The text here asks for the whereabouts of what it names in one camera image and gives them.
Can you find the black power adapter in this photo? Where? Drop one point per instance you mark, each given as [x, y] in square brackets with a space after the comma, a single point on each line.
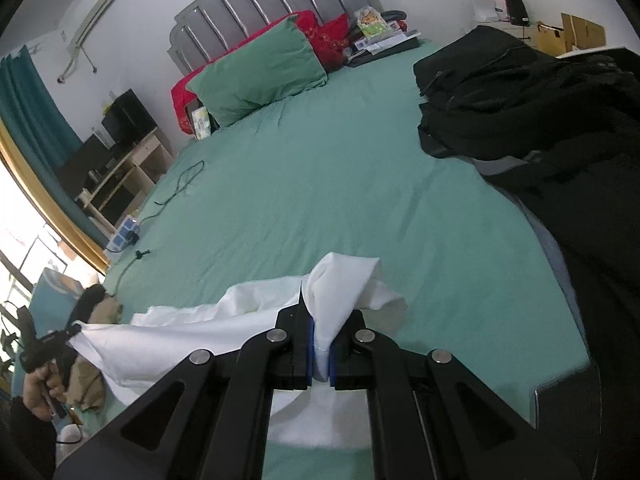
[132, 237]

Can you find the light wooden desk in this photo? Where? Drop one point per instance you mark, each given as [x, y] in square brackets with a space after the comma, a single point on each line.
[150, 147]

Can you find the black computer tower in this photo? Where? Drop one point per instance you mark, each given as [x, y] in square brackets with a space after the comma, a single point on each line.
[130, 115]

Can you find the large red pillow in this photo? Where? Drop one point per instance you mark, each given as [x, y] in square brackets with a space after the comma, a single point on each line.
[180, 100]

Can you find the black monitor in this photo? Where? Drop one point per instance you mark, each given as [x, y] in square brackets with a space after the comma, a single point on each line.
[80, 160]

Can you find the teal printed box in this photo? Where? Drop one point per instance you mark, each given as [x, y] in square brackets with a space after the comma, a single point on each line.
[50, 282]

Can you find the black folded garment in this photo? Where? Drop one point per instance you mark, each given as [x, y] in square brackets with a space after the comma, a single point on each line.
[92, 297]

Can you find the person's left forearm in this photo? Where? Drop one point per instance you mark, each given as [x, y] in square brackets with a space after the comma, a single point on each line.
[25, 440]

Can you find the white air conditioner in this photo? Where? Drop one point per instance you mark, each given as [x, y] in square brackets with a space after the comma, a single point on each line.
[95, 15]

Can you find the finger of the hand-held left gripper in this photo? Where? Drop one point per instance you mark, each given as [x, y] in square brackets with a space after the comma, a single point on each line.
[57, 336]

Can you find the white hooded jacket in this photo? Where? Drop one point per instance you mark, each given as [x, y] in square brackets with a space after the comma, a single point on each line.
[200, 320]

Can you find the black jacket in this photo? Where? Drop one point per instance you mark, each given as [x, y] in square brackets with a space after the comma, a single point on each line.
[500, 75]

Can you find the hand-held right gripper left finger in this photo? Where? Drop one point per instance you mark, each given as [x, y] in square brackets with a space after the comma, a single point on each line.
[311, 340]

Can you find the teal curtain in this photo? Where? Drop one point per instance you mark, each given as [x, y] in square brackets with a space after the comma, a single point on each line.
[30, 100]

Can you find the black coat with grey trim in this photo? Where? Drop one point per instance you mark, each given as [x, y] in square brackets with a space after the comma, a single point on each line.
[600, 260]

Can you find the black speaker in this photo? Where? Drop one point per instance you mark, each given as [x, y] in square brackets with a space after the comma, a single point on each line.
[517, 10]

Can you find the black flat board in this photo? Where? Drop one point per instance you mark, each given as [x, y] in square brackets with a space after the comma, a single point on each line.
[620, 56]

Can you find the person's left hand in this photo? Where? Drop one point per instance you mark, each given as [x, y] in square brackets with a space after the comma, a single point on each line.
[40, 395]

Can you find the white nightstand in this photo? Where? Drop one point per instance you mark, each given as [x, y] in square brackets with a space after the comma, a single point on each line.
[520, 35]

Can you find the white paper box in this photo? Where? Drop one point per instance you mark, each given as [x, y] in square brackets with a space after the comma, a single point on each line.
[487, 9]

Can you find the large cardboard box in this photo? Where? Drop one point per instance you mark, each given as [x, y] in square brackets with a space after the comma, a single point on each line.
[582, 32]

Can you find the green pillow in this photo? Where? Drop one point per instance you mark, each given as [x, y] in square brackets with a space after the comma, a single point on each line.
[260, 70]

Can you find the small cardboard box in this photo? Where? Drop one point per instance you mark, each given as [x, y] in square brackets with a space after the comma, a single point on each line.
[550, 37]

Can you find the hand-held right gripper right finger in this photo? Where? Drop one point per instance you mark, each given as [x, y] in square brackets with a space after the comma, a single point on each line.
[334, 347]

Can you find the white blue power strip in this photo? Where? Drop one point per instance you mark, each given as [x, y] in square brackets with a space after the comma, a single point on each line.
[119, 239]

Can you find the small red pillow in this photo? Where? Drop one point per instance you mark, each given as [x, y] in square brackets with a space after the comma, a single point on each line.
[332, 40]

